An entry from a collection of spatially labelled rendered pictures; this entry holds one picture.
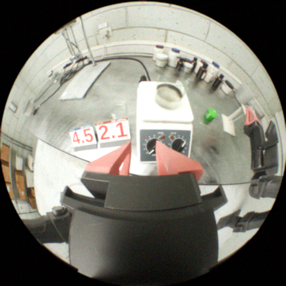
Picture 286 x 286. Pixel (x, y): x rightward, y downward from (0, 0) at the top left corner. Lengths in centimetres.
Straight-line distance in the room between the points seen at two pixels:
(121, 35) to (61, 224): 84
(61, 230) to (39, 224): 5
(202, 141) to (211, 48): 60
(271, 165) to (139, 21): 79
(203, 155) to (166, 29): 66
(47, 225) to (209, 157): 45
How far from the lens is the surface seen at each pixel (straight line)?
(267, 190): 34
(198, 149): 31
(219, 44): 73
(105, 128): 27
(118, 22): 72
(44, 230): 24
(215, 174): 35
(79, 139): 31
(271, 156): 29
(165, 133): 21
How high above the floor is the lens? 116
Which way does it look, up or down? 76 degrees down
